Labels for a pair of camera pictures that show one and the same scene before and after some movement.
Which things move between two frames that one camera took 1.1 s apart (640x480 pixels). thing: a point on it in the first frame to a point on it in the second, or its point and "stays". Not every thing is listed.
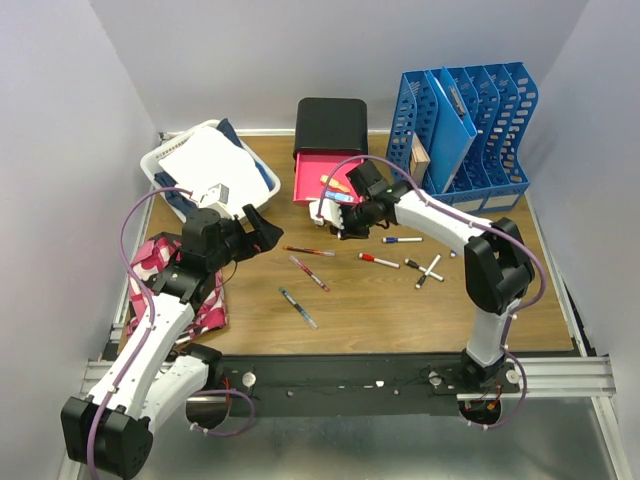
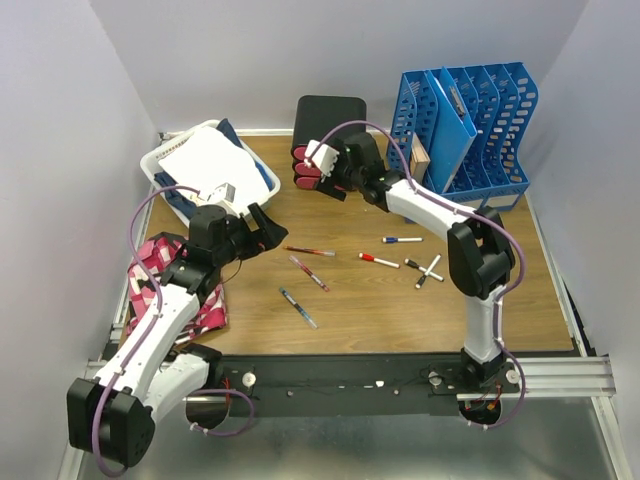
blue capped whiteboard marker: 396,239 stays
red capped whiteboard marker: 371,258 stays
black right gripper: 347,233 to 327,186
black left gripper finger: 267,234 stays
